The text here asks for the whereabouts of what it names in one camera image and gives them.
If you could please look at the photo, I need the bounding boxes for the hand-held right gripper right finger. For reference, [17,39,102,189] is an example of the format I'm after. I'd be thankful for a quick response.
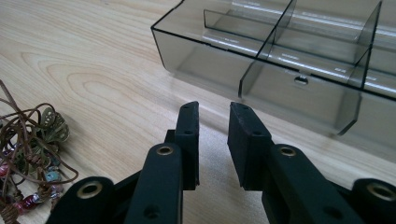
[227,101,366,224]

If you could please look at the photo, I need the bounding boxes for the brown cord beaded necklace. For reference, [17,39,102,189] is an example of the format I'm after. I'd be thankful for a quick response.
[0,78,79,224]

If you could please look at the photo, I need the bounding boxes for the smoky clear plastic organizer box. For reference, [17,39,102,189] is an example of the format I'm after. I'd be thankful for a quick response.
[150,0,396,162]

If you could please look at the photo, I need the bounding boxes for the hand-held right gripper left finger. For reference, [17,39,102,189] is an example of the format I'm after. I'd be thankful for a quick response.
[123,101,200,224]

